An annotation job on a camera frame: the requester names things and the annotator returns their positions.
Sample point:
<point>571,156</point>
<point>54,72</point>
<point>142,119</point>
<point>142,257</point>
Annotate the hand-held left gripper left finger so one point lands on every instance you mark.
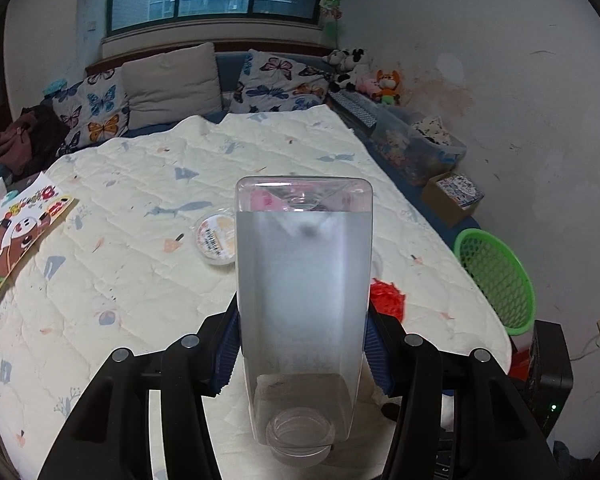
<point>225,347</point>

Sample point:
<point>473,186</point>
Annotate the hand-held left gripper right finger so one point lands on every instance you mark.
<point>377,355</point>

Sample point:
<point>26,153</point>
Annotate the red net bag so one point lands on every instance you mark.
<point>386,297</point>

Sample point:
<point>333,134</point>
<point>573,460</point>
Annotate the clear plastic bottle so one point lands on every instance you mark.
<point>300,285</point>

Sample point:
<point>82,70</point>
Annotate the round clear plastic container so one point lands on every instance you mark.
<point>212,240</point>

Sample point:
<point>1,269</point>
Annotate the green plastic basket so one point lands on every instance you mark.
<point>515,280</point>

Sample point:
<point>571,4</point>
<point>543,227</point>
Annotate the cardboard box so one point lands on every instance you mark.
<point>442,205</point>

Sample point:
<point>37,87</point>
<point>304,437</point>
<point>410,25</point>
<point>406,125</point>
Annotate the black electronic box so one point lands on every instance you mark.
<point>550,370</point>

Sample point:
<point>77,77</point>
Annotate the white quilted blanket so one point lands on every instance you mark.
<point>130,170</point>

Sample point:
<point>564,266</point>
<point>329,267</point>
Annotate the clear plastic storage bin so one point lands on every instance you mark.
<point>420,157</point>

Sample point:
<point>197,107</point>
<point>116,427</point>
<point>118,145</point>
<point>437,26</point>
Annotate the white patterned cloth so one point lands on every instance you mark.
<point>432,130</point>

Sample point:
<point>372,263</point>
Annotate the cartoon bear picture book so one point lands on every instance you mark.
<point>15,240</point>

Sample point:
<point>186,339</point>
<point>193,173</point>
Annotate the grey patterned cloth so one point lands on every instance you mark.
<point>352,110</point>

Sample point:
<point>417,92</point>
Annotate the butterfly print pillow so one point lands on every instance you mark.
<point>275,85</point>
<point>95,105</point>

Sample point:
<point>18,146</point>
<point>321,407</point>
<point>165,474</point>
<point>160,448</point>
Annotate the beige pillow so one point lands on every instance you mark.
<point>170,85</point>

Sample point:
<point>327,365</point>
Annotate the orange fox plush toy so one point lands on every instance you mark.
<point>387,85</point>

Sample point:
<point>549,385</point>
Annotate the pink plush toy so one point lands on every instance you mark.
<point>366,85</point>

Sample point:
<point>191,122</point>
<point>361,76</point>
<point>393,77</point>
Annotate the pile of dark clothes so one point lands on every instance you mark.
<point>25,140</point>

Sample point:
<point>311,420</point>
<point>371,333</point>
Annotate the cow plush toy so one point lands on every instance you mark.
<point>347,62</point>

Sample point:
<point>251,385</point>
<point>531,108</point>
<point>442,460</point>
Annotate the teal cloth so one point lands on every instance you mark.
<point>55,86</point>

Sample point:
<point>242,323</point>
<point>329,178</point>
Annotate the green pinwheel toy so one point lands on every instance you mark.
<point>331,10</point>

